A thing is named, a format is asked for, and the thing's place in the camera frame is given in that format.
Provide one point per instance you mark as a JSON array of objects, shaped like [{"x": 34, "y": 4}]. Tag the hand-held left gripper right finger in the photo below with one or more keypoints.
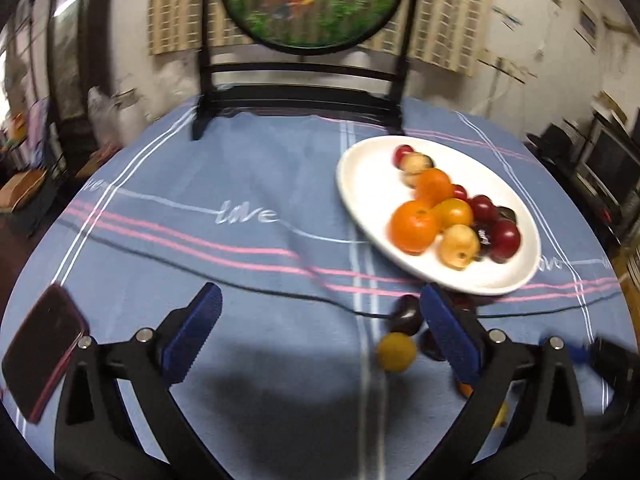
[{"x": 450, "y": 332}]

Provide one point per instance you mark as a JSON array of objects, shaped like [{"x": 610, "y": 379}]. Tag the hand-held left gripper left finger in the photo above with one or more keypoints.
[{"x": 192, "y": 335}]

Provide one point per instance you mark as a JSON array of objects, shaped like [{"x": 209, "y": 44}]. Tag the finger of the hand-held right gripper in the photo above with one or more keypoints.
[{"x": 607, "y": 362}]

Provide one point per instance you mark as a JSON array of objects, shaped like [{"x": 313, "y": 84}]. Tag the small yellow-green fruit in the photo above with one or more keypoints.
[
  {"x": 500, "y": 415},
  {"x": 396, "y": 352}
]

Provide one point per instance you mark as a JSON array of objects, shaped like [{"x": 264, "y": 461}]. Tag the pale yellow round fruit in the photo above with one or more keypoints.
[{"x": 459, "y": 246}]

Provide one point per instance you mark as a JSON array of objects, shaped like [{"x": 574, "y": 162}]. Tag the wrinkled dark passion fruit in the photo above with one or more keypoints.
[{"x": 483, "y": 241}]

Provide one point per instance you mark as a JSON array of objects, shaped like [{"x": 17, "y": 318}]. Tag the large orange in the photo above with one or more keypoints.
[{"x": 414, "y": 226}]

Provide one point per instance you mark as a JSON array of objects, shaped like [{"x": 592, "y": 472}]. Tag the small yellowish orange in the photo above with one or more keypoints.
[{"x": 452, "y": 212}]

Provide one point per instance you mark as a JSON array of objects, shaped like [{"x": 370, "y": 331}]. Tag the white round plate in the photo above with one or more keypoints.
[{"x": 370, "y": 190}]

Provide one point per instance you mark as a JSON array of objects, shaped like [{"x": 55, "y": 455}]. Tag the pale pinkish peach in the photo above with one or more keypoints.
[{"x": 415, "y": 165}]

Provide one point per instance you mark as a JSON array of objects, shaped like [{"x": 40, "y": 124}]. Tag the small red plum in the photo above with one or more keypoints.
[{"x": 402, "y": 154}]

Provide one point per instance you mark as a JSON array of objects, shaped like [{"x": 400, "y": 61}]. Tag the blue plaid tablecloth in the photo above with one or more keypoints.
[{"x": 200, "y": 240}]

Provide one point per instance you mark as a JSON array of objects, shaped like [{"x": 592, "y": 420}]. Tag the dark red smartphone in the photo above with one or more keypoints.
[{"x": 42, "y": 350}]

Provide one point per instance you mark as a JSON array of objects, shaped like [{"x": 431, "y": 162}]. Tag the dark wooden desk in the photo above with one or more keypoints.
[{"x": 595, "y": 210}]

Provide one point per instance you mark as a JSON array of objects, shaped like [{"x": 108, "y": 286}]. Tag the computer monitor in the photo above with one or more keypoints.
[{"x": 610, "y": 160}]

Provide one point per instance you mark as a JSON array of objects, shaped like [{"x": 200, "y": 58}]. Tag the brown cushion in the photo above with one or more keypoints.
[{"x": 20, "y": 190}]

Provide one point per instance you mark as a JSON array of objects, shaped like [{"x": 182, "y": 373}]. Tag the clear plastic bag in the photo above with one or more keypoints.
[{"x": 107, "y": 112}]

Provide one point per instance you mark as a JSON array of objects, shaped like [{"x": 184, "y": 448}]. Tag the beige checked curtain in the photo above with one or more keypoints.
[{"x": 445, "y": 15}]

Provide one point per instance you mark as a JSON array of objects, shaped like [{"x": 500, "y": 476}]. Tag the black framed goldfish screen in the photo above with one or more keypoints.
[{"x": 310, "y": 5}]

